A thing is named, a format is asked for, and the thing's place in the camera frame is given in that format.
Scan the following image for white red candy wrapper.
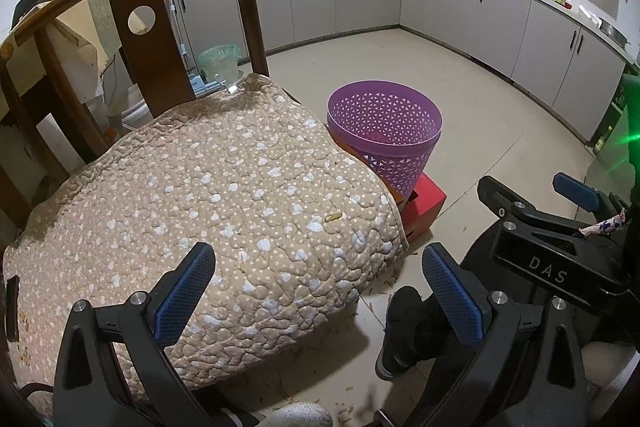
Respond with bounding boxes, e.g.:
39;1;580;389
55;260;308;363
577;213;630;239

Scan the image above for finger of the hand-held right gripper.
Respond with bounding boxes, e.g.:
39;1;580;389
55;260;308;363
477;176;583;240
552;173;621;220

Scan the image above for purple plastic basket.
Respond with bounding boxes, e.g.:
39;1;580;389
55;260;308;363
327;80;444;200

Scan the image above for grey kitchen base cabinets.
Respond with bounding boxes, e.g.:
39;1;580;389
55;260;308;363
165;0;636;145

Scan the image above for brown wooden chair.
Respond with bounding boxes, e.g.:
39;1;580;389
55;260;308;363
0;0;301;228

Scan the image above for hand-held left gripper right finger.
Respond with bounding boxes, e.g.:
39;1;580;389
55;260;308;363
400;243;606;427

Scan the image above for clear plastic clip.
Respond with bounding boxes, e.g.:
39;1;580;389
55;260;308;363
212;74;240;95

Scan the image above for bin with green bag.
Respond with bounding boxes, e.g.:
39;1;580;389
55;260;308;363
198;43;241;84

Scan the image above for white fuzzy slipper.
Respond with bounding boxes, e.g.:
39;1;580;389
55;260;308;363
267;401;334;427
582;341;640;390

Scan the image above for black shoe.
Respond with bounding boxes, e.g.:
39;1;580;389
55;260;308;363
375;284;453;382

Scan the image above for cream tablecloth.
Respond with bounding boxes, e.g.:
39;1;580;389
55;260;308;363
12;0;123;102

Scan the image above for red cardboard box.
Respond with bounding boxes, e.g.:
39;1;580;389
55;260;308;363
380;172;447;242

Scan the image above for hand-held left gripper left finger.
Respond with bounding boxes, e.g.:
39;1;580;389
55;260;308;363
52;242;217;427

